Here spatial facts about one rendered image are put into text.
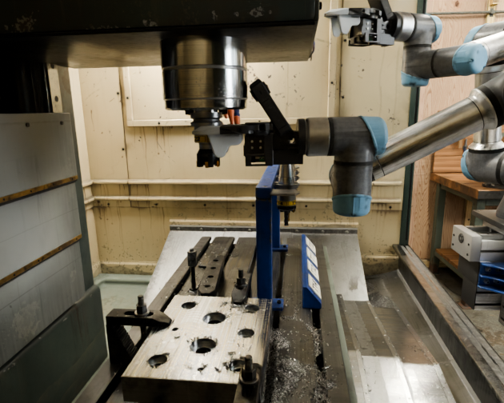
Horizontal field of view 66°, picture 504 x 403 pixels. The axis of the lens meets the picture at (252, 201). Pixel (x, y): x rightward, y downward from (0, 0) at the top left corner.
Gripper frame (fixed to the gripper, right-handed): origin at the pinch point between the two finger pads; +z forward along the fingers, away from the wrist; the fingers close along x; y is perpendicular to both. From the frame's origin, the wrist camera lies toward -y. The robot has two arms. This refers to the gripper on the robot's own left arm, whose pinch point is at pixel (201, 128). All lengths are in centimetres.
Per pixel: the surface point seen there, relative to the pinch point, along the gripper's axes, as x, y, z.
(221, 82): -7.1, -7.8, -4.9
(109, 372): -8, 48, 20
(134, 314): -5.2, 36.8, 14.5
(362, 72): 95, -18, -55
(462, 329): 22, 58, -68
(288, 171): 22.3, 12.1, -18.7
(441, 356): 29, 71, -66
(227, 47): -6.4, -13.6, -6.1
